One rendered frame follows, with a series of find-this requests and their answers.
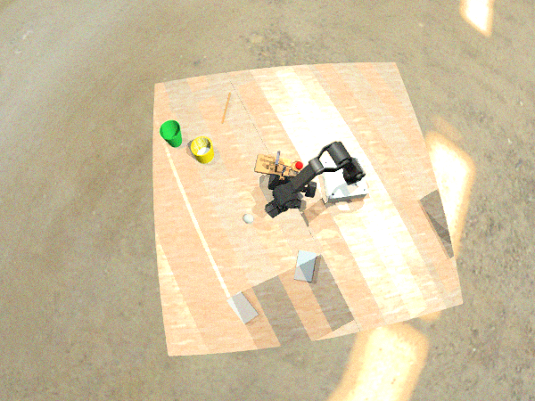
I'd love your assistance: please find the yellow mug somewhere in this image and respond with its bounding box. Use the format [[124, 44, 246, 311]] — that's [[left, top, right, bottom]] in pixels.
[[192, 136, 214, 165]]

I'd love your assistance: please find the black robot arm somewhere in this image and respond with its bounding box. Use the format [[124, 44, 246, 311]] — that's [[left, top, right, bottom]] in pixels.
[[264, 141, 366, 218]]

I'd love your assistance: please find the green plastic cup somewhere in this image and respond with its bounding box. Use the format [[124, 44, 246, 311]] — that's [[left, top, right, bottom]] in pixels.
[[160, 119, 182, 148]]

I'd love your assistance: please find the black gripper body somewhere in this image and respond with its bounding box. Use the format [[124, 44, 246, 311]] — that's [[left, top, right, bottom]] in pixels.
[[267, 174, 317, 198]]

